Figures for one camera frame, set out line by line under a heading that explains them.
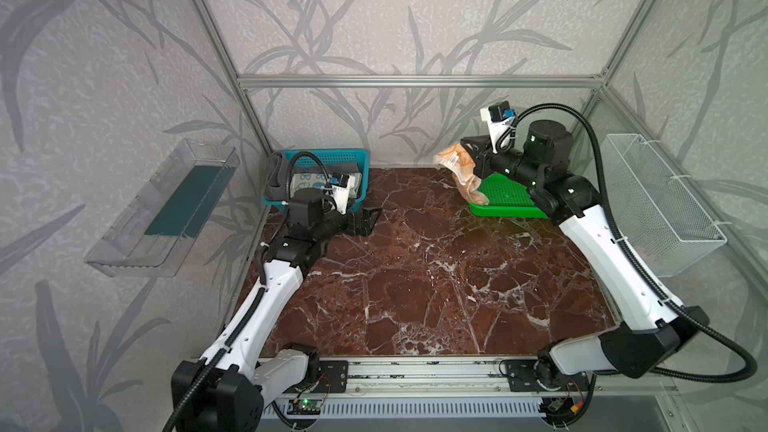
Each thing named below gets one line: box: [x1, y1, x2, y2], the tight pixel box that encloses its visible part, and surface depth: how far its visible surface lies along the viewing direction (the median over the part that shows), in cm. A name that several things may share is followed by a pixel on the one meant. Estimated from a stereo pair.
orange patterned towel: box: [434, 143, 490, 205], surface depth 67 cm
